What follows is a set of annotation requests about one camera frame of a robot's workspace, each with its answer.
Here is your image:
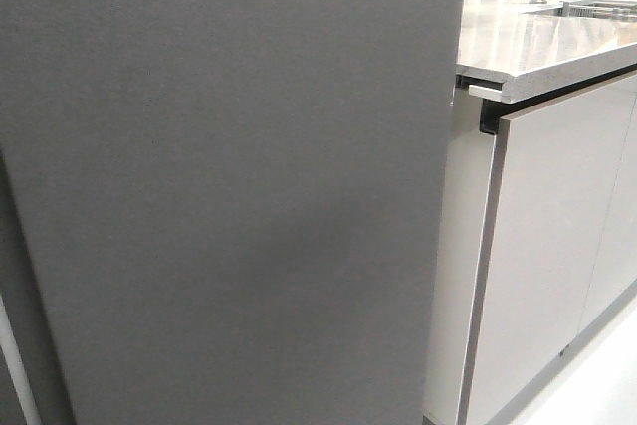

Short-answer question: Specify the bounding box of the white cabinet door left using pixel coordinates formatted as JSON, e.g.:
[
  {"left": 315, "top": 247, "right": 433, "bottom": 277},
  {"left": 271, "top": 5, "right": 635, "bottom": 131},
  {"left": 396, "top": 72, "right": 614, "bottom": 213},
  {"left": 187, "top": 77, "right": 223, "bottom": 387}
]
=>
[{"left": 462, "top": 75, "right": 636, "bottom": 424}]

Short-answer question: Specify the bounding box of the metal sink rack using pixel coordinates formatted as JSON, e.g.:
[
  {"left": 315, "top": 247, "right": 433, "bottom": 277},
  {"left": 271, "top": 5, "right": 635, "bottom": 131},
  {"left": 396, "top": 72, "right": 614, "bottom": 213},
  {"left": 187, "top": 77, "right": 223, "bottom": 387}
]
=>
[{"left": 558, "top": 0, "right": 636, "bottom": 22}]

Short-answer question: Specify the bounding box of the dark grey fridge door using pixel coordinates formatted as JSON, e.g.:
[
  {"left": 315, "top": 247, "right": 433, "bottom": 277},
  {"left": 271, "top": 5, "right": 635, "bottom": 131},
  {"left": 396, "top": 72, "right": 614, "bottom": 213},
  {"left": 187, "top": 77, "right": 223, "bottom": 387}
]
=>
[{"left": 1, "top": 0, "right": 463, "bottom": 424}]

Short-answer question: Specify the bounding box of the grey kitchen countertop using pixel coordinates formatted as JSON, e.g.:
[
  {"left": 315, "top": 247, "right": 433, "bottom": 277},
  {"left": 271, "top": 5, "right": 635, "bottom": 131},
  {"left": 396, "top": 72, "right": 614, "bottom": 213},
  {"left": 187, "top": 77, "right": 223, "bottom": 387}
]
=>
[{"left": 456, "top": 0, "right": 636, "bottom": 104}]

